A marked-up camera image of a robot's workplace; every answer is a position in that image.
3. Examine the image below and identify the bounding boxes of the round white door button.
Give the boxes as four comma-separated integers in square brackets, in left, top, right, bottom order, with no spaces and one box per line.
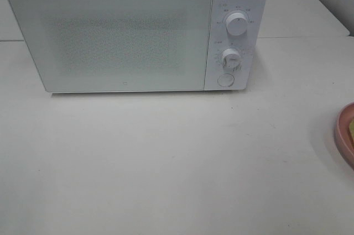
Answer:
[217,74,235,87]

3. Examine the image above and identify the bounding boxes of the white microwave door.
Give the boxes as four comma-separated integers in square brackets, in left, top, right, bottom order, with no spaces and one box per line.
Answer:
[9,0,212,93]

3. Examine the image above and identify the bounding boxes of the pink plate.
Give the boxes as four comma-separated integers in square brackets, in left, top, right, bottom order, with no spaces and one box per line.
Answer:
[335,103,353,170]

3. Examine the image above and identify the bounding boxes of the toy sandwich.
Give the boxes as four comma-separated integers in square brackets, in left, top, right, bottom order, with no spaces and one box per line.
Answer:
[348,119,354,148]

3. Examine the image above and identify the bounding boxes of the white lower timer knob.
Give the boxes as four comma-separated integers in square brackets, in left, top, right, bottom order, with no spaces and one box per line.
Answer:
[221,48,242,70]

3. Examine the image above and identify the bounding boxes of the white microwave oven body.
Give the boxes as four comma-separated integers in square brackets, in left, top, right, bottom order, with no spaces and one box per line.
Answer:
[8,0,266,93]

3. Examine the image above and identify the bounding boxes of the white upper power knob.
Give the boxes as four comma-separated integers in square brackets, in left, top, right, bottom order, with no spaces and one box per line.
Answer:
[225,11,248,36]

